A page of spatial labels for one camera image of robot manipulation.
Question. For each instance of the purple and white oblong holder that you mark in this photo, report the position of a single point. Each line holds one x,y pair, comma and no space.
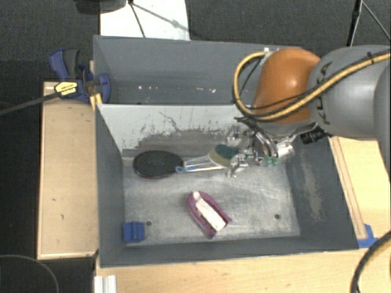
210,215

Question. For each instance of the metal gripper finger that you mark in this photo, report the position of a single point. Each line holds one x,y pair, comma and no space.
234,134
236,163

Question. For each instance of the grey metal bin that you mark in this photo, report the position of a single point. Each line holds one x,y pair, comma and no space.
195,200

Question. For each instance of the black round disc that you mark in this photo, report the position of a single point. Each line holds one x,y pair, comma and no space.
157,164

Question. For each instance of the black cylinder on white bracket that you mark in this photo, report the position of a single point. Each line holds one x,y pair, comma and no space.
311,136

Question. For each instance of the pale wood board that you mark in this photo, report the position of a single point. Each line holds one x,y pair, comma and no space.
68,175

